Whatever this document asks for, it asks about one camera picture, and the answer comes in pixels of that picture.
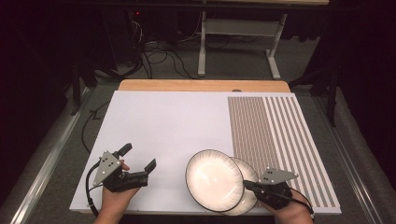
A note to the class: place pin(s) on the dark computer tower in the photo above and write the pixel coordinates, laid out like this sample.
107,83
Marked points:
121,34

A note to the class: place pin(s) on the aluminium floor rail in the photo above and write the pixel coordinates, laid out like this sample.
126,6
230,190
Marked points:
348,161
46,161

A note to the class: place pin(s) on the white plate with dark rim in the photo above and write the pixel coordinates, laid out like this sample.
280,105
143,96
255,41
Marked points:
249,174
214,180

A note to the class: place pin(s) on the person's left hand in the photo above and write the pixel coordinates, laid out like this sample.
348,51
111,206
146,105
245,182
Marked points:
120,200

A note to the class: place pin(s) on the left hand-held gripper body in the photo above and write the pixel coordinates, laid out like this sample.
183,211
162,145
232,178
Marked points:
109,165

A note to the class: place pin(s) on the wooden table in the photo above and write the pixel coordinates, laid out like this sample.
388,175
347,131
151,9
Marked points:
186,85

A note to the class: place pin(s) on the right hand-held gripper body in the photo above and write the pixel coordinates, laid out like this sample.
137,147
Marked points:
274,194

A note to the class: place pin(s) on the white board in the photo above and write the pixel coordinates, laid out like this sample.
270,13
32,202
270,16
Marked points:
171,124

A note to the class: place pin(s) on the white metal stand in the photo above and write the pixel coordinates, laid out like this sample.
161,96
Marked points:
239,27

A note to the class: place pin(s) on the person's right hand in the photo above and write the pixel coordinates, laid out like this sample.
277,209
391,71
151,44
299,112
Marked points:
292,213

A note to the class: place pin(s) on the grey striped placemat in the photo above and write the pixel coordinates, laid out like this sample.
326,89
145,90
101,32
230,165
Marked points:
267,130

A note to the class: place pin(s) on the black metal stand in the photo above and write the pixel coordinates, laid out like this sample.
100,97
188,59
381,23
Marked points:
76,87
332,93

